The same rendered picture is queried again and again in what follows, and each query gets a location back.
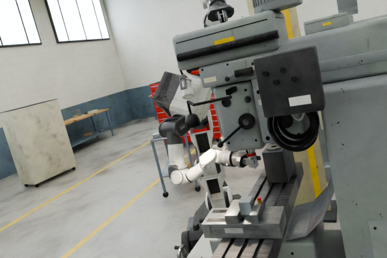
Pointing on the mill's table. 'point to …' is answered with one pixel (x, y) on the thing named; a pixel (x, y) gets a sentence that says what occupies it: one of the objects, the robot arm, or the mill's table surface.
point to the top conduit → (228, 45)
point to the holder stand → (278, 163)
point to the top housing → (193, 43)
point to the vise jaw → (233, 213)
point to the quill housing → (228, 126)
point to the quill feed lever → (246, 123)
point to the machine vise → (247, 223)
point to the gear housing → (219, 71)
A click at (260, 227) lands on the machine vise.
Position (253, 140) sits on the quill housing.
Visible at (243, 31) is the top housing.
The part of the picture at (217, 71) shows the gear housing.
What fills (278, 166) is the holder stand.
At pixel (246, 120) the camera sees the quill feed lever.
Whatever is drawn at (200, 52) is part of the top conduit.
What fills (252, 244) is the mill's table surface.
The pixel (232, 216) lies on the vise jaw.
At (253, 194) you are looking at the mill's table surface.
